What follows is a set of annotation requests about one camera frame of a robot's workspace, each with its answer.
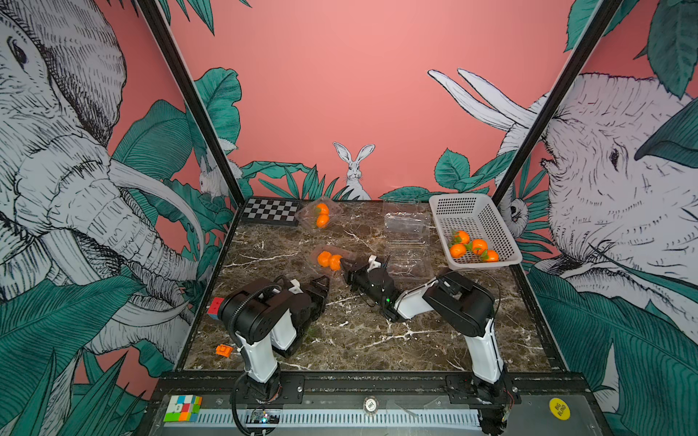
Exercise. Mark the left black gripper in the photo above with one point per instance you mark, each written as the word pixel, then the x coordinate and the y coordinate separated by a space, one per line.
pixel 321 298

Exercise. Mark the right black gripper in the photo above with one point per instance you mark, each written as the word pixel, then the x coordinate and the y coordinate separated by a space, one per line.
pixel 355 275

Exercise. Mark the orange container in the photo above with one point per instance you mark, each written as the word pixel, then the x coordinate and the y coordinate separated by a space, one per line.
pixel 323 258
pixel 490 256
pixel 322 221
pixel 462 237
pixel 335 262

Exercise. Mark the clear clamshell container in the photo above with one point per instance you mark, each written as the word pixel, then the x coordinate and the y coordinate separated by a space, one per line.
pixel 306 217
pixel 406 223
pixel 409 261
pixel 316 268

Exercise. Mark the orange with leaf centre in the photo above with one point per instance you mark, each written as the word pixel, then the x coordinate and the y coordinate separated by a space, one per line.
pixel 479 247

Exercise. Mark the white perforated plastic basket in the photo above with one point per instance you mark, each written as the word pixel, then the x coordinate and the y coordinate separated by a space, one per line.
pixel 477 215

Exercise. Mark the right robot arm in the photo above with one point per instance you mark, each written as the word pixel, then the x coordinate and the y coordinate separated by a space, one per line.
pixel 462 303

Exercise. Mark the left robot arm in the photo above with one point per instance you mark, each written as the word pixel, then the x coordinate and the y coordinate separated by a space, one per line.
pixel 270 317

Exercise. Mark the black white checkerboard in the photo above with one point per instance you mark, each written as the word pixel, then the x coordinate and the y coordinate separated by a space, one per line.
pixel 271 211

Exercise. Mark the rubik cube on table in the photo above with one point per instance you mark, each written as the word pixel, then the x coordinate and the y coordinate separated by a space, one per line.
pixel 214 308

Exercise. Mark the small orange block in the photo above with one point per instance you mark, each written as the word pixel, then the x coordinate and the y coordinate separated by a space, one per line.
pixel 225 350

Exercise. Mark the colourful rubik cube front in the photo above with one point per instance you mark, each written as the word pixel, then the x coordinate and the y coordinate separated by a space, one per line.
pixel 183 409

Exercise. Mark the yellow round sticker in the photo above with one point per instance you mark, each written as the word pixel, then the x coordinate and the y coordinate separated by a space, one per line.
pixel 560 409

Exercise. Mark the white slotted cable duct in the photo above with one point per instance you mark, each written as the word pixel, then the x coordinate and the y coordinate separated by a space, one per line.
pixel 459 419

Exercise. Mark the black front rail frame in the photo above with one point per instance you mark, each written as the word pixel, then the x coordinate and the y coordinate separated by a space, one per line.
pixel 522 407

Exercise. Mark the left black frame post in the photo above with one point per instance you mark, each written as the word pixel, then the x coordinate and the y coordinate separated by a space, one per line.
pixel 152 13

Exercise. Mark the black frame post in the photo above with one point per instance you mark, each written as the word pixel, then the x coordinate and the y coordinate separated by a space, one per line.
pixel 152 13
pixel 604 12

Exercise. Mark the right black frame post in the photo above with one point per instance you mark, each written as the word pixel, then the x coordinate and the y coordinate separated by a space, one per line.
pixel 604 12

